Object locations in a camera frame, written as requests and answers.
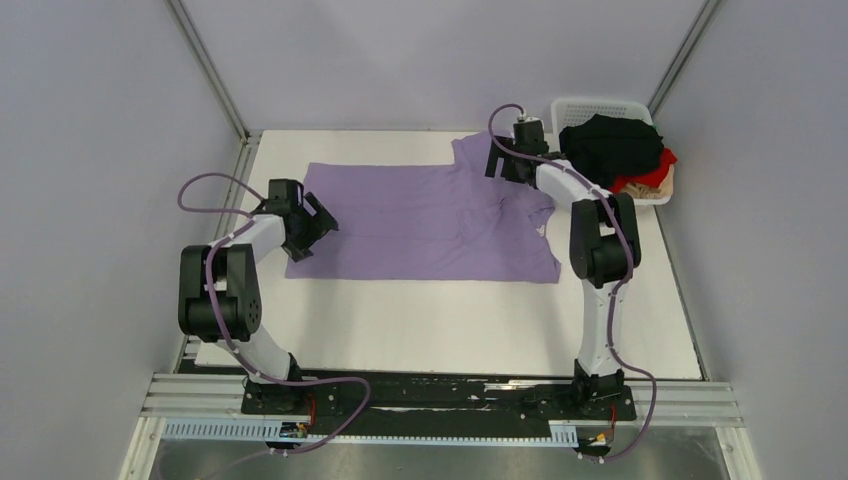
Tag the black t shirt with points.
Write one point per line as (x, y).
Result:
(605, 147)

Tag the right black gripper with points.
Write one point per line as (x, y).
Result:
(495, 154)

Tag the white plastic laundry basket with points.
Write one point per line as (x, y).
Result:
(573, 111)

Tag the white slotted cable duct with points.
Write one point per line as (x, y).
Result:
(554, 435)

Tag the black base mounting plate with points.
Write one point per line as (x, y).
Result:
(399, 403)

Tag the beige t shirt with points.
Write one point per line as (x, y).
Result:
(655, 186)

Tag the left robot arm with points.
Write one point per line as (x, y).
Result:
(219, 298)

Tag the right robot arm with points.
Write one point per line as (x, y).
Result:
(604, 248)

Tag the purple t shirt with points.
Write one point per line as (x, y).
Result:
(436, 222)

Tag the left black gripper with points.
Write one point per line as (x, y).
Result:
(319, 224)

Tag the red t shirt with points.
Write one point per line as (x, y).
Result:
(667, 158)

